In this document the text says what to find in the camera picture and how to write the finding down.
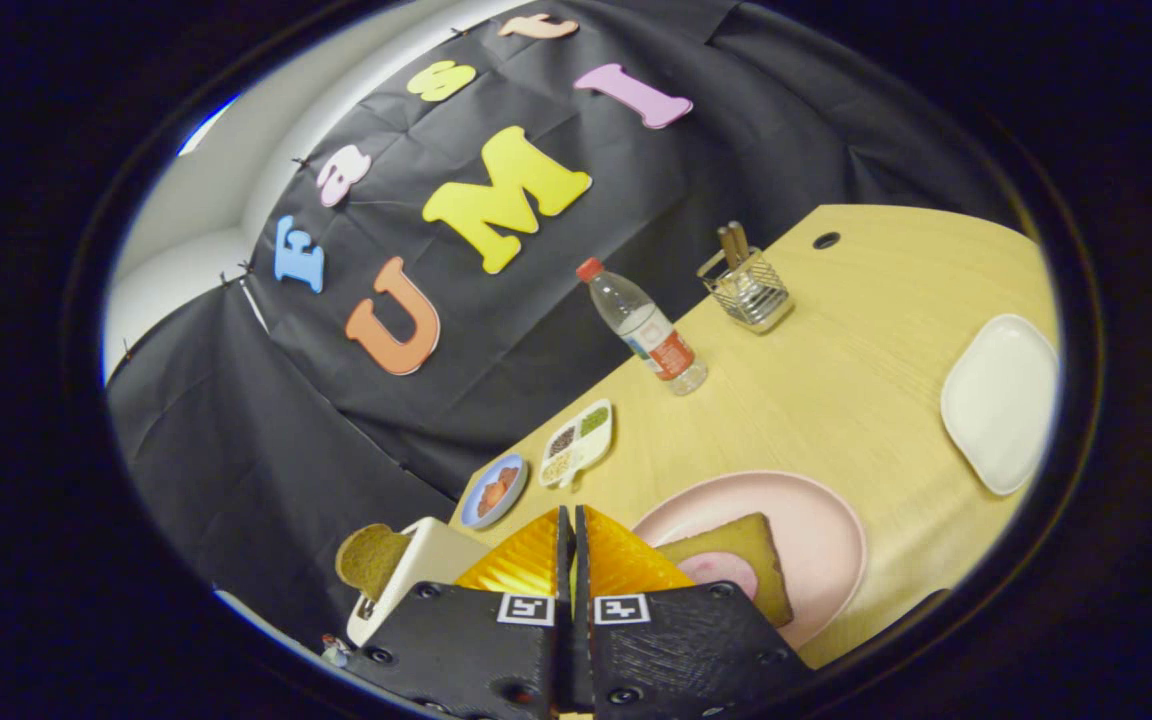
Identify brown toasted bread slice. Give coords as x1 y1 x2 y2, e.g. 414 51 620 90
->
335 523 415 603

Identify white toaster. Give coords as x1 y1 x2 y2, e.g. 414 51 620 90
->
346 517 492 648

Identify pink ham slice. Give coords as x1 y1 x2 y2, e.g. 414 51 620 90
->
674 552 760 601

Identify white rounded rectangular plate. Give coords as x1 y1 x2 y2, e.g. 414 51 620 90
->
940 313 1062 497

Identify clear bottle with red cap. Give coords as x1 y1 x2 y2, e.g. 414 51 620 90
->
576 257 709 397

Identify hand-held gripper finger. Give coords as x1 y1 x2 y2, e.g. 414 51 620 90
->
574 505 817 720
344 505 577 720

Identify small blue plate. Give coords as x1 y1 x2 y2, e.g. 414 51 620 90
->
459 452 529 531

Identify ceiling light panel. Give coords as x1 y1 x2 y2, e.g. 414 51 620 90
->
176 92 242 158

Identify bread slice on pink plate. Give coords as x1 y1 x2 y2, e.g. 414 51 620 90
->
654 512 795 629

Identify metal wire utensil basket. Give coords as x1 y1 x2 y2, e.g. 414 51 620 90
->
696 247 795 335

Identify white divided seasoning tray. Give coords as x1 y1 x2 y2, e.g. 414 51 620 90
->
538 399 615 491

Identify red food pieces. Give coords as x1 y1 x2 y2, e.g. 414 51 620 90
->
477 465 522 518

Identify round pink plate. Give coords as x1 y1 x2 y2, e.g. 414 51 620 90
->
631 470 869 653

